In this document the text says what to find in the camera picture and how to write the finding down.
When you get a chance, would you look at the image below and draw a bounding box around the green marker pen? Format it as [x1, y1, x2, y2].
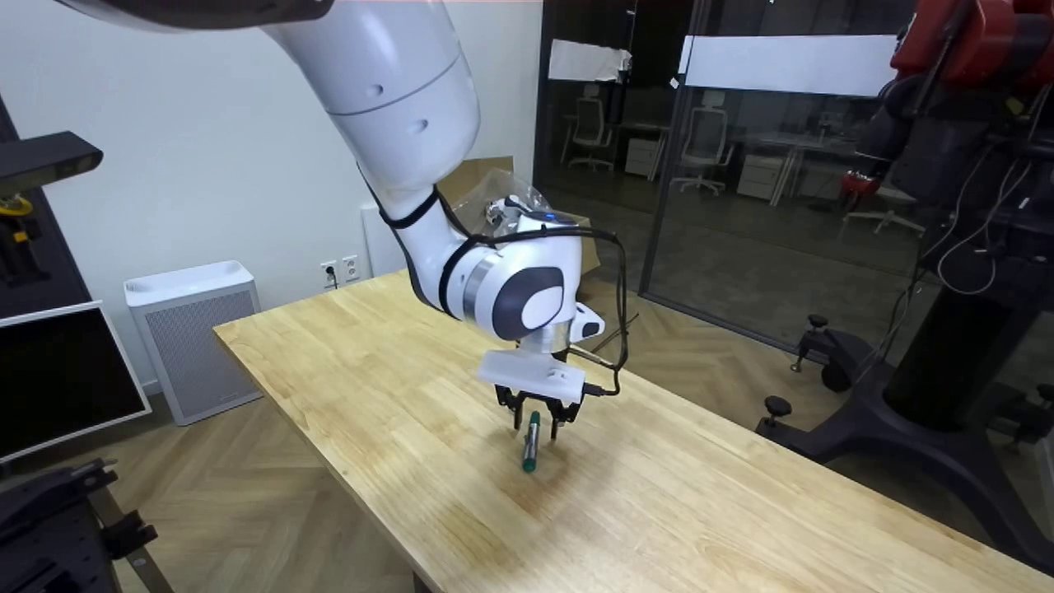
[520, 413, 539, 473]

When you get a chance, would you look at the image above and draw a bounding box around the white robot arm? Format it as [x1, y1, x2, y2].
[59, 0, 602, 425]

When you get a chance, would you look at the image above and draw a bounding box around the cardboard box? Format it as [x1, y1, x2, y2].
[429, 157, 595, 282]

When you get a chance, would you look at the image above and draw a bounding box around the white office chair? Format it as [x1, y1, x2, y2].
[673, 106, 730, 195]

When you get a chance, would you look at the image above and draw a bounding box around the black monitor screen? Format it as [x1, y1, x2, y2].
[0, 299, 150, 466]

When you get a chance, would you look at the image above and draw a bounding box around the red black robot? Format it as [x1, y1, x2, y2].
[876, 0, 1054, 304]

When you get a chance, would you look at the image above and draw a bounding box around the wall power outlet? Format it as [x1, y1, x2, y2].
[318, 252, 363, 291]

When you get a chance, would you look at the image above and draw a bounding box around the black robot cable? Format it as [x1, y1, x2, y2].
[355, 157, 634, 400]

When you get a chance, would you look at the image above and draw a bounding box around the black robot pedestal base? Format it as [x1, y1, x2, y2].
[757, 291, 1054, 574]

